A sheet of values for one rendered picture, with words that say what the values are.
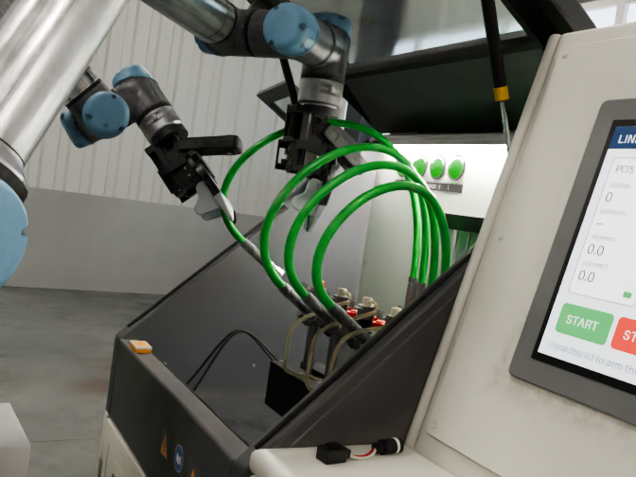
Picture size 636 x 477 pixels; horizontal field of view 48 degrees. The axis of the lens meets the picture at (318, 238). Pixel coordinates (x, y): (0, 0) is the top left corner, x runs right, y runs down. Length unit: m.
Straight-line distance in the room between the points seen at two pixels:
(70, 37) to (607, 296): 0.59
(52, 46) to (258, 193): 7.80
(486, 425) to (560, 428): 0.10
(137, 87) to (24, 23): 0.70
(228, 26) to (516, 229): 0.54
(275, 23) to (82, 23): 0.46
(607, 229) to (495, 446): 0.27
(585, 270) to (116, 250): 7.21
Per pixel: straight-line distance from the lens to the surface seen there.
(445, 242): 1.09
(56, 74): 0.70
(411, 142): 1.52
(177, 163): 1.33
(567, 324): 0.83
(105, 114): 1.24
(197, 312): 1.51
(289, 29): 1.11
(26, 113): 0.68
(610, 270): 0.82
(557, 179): 0.92
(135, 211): 7.87
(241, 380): 1.59
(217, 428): 1.02
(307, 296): 1.06
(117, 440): 1.44
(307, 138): 1.21
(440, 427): 0.93
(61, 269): 7.76
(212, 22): 1.13
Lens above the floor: 1.28
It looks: 3 degrees down
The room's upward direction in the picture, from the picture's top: 8 degrees clockwise
